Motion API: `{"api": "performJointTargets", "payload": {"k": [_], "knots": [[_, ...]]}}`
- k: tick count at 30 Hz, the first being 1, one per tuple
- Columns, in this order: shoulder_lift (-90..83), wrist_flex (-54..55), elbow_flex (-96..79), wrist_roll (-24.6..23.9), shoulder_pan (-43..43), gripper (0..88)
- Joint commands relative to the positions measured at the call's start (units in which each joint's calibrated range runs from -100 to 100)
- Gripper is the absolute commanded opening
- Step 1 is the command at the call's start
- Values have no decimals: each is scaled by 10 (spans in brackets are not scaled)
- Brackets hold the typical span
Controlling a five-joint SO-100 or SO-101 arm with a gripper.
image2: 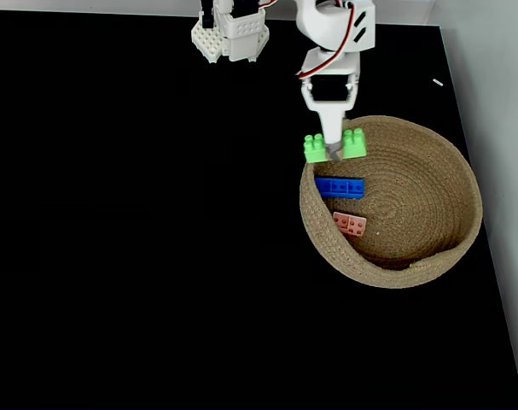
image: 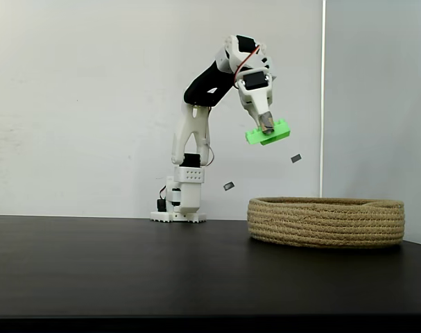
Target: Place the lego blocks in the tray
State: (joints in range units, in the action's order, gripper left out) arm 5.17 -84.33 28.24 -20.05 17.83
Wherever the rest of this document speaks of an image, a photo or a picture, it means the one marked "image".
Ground green lego block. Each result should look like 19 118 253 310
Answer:
245 118 291 146

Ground red black servo cable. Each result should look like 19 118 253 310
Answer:
234 43 263 87

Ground woven rope basket tray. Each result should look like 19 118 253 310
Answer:
247 196 406 248

